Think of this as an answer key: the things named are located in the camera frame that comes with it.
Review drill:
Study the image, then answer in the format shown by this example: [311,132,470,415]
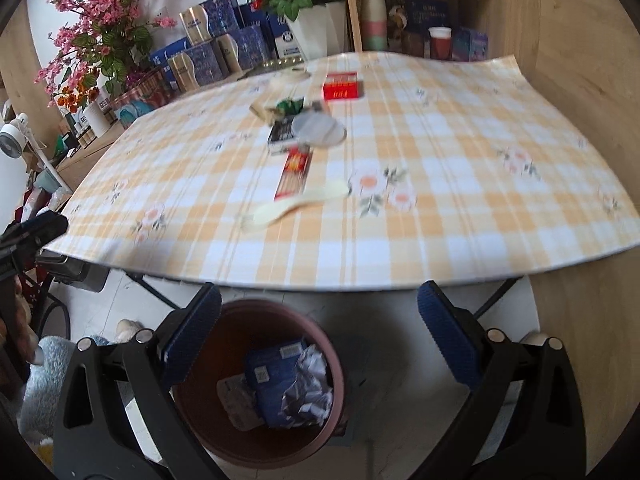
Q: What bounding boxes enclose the striped tin flower box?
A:
[112,67,172,129]

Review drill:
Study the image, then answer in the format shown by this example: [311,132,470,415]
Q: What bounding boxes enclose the white slim vase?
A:
[84,101,111,138]

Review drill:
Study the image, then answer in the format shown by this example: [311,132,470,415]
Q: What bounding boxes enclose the blue coffee box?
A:
[244,339,307,428]

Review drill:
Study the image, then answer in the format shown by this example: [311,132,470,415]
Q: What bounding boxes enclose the red cigarette pack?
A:
[322,72,361,101]

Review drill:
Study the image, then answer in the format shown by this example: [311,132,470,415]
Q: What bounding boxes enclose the gold blue gift box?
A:
[179,0,243,47]

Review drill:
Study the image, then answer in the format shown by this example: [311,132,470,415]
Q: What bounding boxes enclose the translucent round lid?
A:
[291,110,346,148]

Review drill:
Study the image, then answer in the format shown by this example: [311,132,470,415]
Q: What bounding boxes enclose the red paper cup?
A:
[428,27,452,61]

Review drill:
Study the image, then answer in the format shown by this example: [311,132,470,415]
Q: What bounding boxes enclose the cream plastic spork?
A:
[240,180,350,232]

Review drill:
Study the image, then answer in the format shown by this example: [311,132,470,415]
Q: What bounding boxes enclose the white desk fan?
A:
[1,113,73,193]

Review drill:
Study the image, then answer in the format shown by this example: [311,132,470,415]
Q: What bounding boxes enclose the dark red trash bin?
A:
[174,298,346,469]

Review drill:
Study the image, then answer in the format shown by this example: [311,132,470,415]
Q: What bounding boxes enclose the stack of pastel cups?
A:
[360,0,387,51]

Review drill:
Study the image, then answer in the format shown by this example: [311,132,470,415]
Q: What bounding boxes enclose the green candy wrapper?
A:
[250,99,324,126]

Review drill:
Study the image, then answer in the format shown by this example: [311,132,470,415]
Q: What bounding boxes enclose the white geometric vase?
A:
[286,1,348,62]

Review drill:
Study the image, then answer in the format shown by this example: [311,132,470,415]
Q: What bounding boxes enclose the plaid yellow tablecloth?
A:
[51,52,639,290]

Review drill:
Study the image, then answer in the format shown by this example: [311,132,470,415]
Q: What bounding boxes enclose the pink cherry blossom bouquet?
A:
[35,0,176,113]

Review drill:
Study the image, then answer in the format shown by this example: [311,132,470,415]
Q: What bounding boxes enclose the white grey paper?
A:
[281,344,334,428]

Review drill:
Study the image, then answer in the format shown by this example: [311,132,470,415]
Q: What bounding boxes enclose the gold embossed tray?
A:
[243,55,305,78]

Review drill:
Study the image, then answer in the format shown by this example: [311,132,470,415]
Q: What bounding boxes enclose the person's left hand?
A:
[13,276,44,366]

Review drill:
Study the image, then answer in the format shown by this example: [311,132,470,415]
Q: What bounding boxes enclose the black small packet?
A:
[267,116,298,155]

